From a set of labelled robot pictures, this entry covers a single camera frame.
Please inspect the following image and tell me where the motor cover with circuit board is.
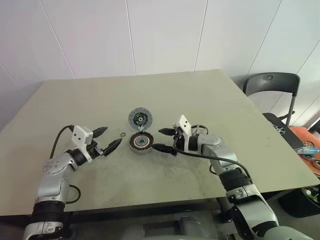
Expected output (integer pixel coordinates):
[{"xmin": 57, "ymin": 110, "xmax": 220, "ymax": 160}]
[{"xmin": 128, "ymin": 106, "xmax": 154, "ymax": 132}]

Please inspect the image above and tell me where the black flat panel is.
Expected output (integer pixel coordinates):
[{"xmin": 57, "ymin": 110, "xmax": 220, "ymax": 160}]
[{"xmin": 262, "ymin": 112, "xmax": 311, "ymax": 153}]

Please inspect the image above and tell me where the black folding chair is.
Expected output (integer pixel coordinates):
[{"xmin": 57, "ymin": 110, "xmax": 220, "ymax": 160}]
[{"xmin": 242, "ymin": 72, "xmax": 301, "ymax": 127}]

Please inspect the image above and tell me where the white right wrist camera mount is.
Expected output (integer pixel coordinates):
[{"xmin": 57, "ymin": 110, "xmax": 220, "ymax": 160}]
[{"xmin": 172, "ymin": 114, "xmax": 193, "ymax": 152}]

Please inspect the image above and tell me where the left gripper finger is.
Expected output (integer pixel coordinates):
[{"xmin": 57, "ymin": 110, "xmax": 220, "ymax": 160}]
[
  {"xmin": 92, "ymin": 126, "xmax": 109, "ymax": 138},
  {"xmin": 101, "ymin": 138, "xmax": 123, "ymax": 157}
]

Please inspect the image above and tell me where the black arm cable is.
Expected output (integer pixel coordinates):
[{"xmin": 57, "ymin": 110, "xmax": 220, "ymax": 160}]
[
  {"xmin": 49, "ymin": 124, "xmax": 81, "ymax": 204},
  {"xmin": 172, "ymin": 134, "xmax": 253, "ymax": 186}
]

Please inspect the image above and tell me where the black bin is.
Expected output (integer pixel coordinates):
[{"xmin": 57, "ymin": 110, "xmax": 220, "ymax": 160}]
[{"xmin": 277, "ymin": 184, "xmax": 320, "ymax": 218}]

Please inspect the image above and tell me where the spoked motor rotor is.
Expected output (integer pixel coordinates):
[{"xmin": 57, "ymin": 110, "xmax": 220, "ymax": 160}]
[
  {"xmin": 273, "ymin": 124, "xmax": 287, "ymax": 136},
  {"xmin": 190, "ymin": 124, "xmax": 209, "ymax": 137}
]

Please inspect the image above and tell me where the blue and white tube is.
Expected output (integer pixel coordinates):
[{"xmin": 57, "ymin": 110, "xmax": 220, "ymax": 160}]
[{"xmin": 296, "ymin": 147, "xmax": 320, "ymax": 156}]

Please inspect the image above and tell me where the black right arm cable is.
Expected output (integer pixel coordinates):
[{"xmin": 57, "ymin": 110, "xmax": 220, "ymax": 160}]
[{"xmin": 172, "ymin": 134, "xmax": 253, "ymax": 186}]

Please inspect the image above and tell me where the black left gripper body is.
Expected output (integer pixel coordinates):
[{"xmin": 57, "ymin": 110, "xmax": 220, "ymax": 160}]
[{"xmin": 86, "ymin": 139, "xmax": 106, "ymax": 159}]

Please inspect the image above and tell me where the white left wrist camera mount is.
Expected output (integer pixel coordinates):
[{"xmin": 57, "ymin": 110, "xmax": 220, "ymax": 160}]
[{"xmin": 71, "ymin": 125, "xmax": 94, "ymax": 165}]

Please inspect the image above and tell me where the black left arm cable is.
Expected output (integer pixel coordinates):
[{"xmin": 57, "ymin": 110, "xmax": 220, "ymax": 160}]
[{"xmin": 49, "ymin": 124, "xmax": 81, "ymax": 204}]

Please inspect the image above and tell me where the dark metal table frame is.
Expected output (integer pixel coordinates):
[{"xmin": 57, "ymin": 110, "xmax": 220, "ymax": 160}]
[{"xmin": 0, "ymin": 194, "xmax": 231, "ymax": 221}]

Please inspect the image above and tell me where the orange cloth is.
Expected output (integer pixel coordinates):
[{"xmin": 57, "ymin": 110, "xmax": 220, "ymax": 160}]
[{"xmin": 289, "ymin": 126, "xmax": 320, "ymax": 161}]

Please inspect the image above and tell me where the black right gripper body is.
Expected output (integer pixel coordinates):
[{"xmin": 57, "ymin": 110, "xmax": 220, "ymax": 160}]
[{"xmin": 171, "ymin": 126, "xmax": 186, "ymax": 156}]

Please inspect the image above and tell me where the silver motor stator housing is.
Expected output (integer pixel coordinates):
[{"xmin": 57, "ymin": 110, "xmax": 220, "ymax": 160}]
[{"xmin": 128, "ymin": 133, "xmax": 154, "ymax": 156}]

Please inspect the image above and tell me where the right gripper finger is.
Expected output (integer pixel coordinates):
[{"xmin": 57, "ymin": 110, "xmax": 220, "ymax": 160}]
[
  {"xmin": 157, "ymin": 127, "xmax": 176, "ymax": 136},
  {"xmin": 151, "ymin": 143, "xmax": 177, "ymax": 157}
]

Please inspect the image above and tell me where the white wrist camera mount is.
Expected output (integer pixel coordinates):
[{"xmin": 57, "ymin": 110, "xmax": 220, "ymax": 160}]
[
  {"xmin": 172, "ymin": 114, "xmax": 193, "ymax": 152},
  {"xmin": 71, "ymin": 125, "xmax": 94, "ymax": 165}
]

